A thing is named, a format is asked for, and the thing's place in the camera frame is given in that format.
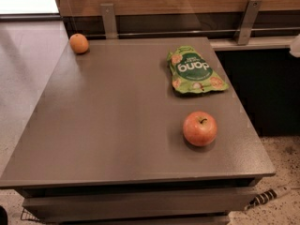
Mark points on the orange fruit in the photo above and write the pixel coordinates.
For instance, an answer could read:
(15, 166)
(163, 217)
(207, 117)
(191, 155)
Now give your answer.
(79, 43)

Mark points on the metal wall bracket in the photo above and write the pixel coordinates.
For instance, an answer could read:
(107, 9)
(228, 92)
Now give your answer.
(243, 33)
(109, 20)

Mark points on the green snack bag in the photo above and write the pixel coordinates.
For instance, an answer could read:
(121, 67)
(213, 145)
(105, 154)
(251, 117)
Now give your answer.
(191, 74)

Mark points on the red apple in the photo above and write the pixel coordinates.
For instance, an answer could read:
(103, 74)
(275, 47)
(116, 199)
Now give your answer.
(200, 128)

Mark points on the grey drawer cabinet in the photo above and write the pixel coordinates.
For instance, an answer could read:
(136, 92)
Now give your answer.
(105, 143)

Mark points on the horizontal metal rail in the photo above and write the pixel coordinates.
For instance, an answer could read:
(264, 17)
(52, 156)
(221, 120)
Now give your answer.
(228, 33)

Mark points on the right metal wall bracket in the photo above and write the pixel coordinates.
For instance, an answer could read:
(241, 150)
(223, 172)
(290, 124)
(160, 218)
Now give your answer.
(243, 33)

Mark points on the left metal wall bracket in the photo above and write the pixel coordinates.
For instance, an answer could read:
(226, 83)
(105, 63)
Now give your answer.
(109, 20)

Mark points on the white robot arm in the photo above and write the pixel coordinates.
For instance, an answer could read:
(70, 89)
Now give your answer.
(295, 47)

